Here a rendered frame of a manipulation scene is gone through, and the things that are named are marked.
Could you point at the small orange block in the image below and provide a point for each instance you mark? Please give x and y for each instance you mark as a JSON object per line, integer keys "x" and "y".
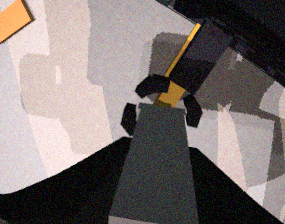
{"x": 13, "y": 19}

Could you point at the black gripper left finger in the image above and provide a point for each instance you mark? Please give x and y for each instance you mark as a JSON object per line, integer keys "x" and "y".
{"x": 83, "y": 194}

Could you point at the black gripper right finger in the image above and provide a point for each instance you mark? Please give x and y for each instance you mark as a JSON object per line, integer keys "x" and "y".
{"x": 220, "y": 200}

